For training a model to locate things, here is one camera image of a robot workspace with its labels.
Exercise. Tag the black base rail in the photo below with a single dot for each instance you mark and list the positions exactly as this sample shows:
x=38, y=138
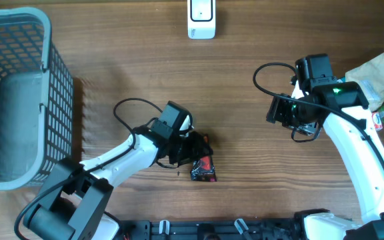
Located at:
x=264, y=229

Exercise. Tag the small red packet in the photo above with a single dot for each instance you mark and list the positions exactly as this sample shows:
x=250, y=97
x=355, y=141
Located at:
x=377, y=121

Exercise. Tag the clear bag with printed card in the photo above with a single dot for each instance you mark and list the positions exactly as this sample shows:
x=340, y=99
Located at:
x=203, y=166

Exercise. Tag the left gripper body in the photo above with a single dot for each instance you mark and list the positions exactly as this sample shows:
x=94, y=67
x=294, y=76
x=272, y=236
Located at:
x=186, y=148

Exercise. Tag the white barcode scanner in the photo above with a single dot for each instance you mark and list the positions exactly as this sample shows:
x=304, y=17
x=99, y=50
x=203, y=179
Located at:
x=201, y=19

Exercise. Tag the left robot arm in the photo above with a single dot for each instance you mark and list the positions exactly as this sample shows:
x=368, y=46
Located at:
x=72, y=201

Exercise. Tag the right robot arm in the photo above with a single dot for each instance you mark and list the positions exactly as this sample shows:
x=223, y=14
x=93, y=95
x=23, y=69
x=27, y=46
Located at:
x=320, y=102

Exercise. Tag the grey plastic mesh basket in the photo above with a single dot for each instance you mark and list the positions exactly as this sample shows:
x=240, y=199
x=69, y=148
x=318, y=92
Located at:
x=36, y=99

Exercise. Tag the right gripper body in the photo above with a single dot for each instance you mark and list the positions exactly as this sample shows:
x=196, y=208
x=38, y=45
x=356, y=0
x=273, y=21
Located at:
x=288, y=111

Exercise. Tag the white box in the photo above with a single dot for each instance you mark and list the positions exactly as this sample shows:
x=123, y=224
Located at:
x=370, y=77

